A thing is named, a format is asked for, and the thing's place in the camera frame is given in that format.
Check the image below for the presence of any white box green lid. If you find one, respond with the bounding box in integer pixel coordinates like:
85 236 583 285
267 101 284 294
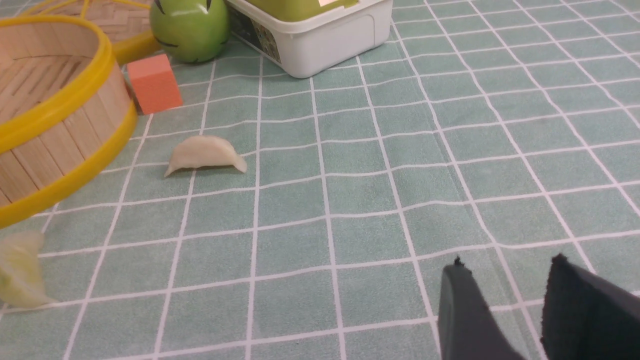
226 0 393 79

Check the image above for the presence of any orange foam cube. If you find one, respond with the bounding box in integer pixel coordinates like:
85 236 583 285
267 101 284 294
126 54 183 115

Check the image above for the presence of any bamboo steamer tray yellow rim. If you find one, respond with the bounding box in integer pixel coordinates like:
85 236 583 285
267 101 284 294
0 14 138 228

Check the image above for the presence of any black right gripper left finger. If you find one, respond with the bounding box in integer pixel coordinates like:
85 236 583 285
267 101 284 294
438 256 523 360

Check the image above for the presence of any white dumpling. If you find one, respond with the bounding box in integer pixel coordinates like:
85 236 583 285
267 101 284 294
164 135 249 178

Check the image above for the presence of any pale green dumpling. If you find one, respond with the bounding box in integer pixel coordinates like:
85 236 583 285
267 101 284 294
0 230 57 309

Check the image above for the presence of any green apple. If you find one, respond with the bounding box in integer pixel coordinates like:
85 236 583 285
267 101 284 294
149 0 231 64

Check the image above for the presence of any green checkered tablecloth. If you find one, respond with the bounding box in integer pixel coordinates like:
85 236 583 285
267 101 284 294
0 0 640 360

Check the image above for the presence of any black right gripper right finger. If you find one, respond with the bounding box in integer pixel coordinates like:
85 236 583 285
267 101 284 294
541 253 640 360

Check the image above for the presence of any woven bamboo steamer lid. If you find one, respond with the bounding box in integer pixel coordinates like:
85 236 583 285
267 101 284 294
22 0 161 66

